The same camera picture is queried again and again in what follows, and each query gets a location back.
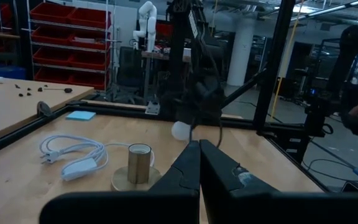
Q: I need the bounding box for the white building column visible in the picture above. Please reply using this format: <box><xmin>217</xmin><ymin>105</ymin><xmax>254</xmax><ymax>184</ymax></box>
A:
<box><xmin>226</xmin><ymin>17</ymin><xmax>256</xmax><ymax>87</ymax></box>

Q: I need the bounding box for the white lightbulb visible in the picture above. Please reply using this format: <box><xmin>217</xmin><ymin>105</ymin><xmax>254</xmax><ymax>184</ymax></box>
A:
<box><xmin>170</xmin><ymin>121</ymin><xmax>193</xmax><ymax>141</ymax></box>

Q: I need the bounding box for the blue sticky note pad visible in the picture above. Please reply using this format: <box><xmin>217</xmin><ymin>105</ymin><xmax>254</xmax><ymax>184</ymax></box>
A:
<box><xmin>65</xmin><ymin>110</ymin><xmax>97</xmax><ymax>121</ymax></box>

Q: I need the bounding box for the brass lamp socket base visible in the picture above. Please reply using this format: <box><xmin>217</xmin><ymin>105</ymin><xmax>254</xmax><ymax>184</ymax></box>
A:
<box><xmin>110</xmin><ymin>142</ymin><xmax>162</xmax><ymax>192</ymax></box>

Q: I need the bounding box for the black table clamp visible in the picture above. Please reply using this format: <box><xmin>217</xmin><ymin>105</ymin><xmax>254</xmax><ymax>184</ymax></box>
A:
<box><xmin>36</xmin><ymin>101</ymin><xmax>53</xmax><ymax>118</ymax></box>

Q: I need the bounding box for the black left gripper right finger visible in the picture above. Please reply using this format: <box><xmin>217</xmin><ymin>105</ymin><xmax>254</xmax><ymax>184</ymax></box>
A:
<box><xmin>199</xmin><ymin>139</ymin><xmax>358</xmax><ymax>224</ymax></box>

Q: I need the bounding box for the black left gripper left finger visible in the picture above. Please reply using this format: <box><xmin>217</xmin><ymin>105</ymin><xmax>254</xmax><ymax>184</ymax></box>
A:
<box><xmin>39</xmin><ymin>140</ymin><xmax>201</xmax><ymax>224</ymax></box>

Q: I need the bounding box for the large blue storage bin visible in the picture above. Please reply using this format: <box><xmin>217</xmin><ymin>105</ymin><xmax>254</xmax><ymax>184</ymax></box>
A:
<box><xmin>0</xmin><ymin>63</ymin><xmax>27</xmax><ymax>80</ymax></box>

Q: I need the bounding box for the yellow cord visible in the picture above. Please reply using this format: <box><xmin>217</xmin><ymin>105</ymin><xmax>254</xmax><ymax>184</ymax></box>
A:
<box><xmin>268</xmin><ymin>0</ymin><xmax>305</xmax><ymax>123</ymax></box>

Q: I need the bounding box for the light wooden side table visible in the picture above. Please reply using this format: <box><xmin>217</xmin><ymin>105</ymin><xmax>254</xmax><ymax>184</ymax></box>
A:
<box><xmin>0</xmin><ymin>77</ymin><xmax>95</xmax><ymax>147</ymax></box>

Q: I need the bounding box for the silver corner bracket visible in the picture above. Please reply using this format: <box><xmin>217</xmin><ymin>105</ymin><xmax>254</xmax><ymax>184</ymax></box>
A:
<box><xmin>144</xmin><ymin>101</ymin><xmax>161</xmax><ymax>116</ymax></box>

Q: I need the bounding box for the white power cord with switch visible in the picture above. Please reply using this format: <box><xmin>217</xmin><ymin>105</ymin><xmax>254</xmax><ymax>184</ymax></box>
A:
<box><xmin>39</xmin><ymin>134</ymin><xmax>155</xmax><ymax>182</ymax></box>

